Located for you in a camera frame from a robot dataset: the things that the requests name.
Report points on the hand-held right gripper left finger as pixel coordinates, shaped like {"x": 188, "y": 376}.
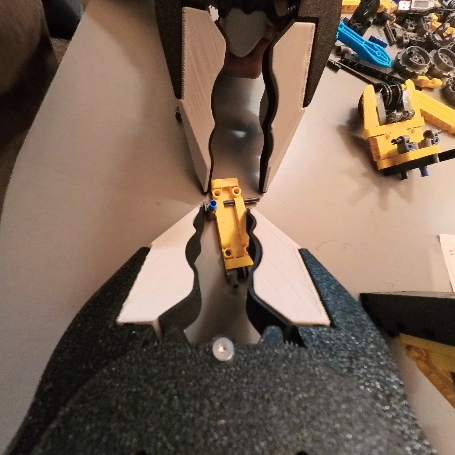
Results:
{"x": 160, "y": 280}

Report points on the blue brick separator tool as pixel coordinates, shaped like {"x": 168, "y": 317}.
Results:
{"x": 362, "y": 46}

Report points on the yellow black toy assembly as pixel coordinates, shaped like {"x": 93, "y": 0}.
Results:
{"x": 401, "y": 135}

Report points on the fabric office chair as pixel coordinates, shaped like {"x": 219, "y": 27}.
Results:
{"x": 65, "y": 17}

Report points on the pile of toy building parts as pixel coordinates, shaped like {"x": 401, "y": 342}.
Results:
{"x": 398, "y": 35}

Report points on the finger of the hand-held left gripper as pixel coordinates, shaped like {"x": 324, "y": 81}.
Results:
{"x": 288, "y": 89}
{"x": 199, "y": 89}

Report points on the yellow toy panel with grey pins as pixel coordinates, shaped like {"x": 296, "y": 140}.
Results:
{"x": 231, "y": 227}

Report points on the plain yellow toy panel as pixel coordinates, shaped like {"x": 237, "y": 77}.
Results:
{"x": 439, "y": 113}

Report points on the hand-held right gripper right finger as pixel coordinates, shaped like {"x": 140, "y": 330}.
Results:
{"x": 288, "y": 284}

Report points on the black toy axle rod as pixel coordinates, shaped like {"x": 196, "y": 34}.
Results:
{"x": 241, "y": 201}

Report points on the person's left hand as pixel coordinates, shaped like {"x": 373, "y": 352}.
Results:
{"x": 245, "y": 65}

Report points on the yellow sticker sheet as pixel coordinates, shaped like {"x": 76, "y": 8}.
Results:
{"x": 448, "y": 263}

